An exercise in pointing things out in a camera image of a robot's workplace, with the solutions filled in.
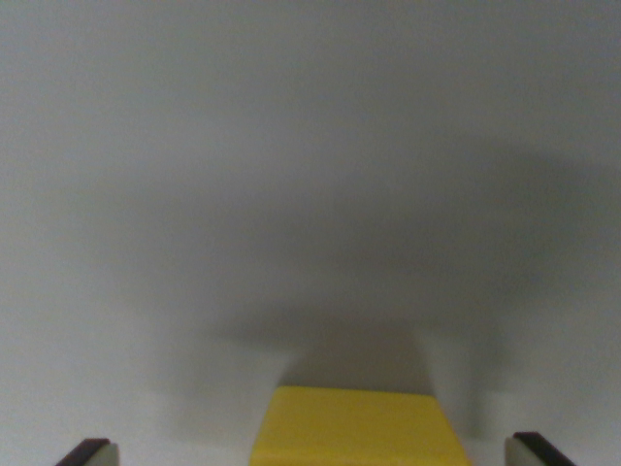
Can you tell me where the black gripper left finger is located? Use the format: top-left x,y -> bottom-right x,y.
55,438 -> 120,466

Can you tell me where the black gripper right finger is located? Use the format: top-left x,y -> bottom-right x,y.
504,432 -> 578,466

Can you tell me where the yellow cube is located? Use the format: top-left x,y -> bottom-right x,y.
248,385 -> 473,466

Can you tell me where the grey plastic bin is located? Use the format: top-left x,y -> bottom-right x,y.
0,0 -> 621,466

